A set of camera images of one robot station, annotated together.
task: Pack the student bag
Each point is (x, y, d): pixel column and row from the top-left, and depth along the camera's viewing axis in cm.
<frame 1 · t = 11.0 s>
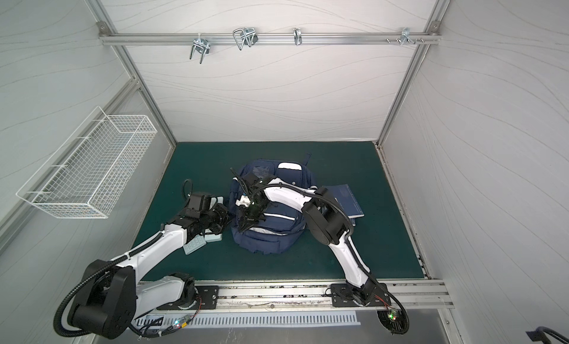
left hand: (241, 210, 87), fingers closed
right hand: (242, 224, 83), fingers closed
navy blue student backpack: (282, 224, 87), point 6 cm above the table
dark blue book top: (350, 194, 100), point 3 cm above the table
mint green pencil case: (210, 236, 80), point 10 cm above the table

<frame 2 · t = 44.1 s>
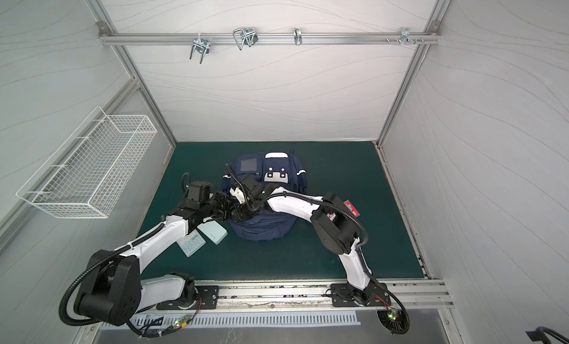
left hand: (244, 195, 86), fingers closed
right hand: (236, 210, 85), fingers closed
navy blue student backpack: (281, 169, 104), point 7 cm above the table
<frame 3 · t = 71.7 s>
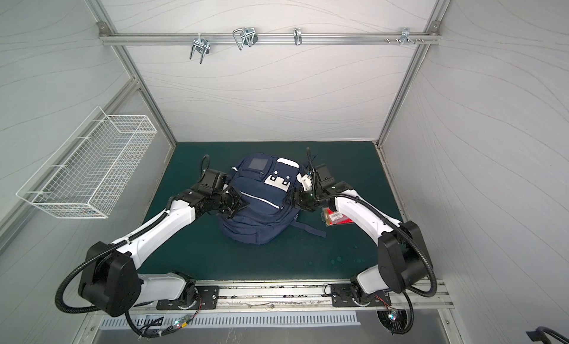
left hand: (254, 198, 82), fingers closed
right hand: (291, 197, 83), fingers open
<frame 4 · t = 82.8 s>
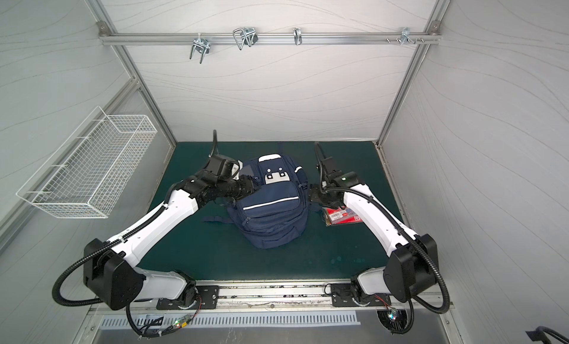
left hand: (260, 186, 78), fingers open
right hand: (317, 194, 82), fingers open
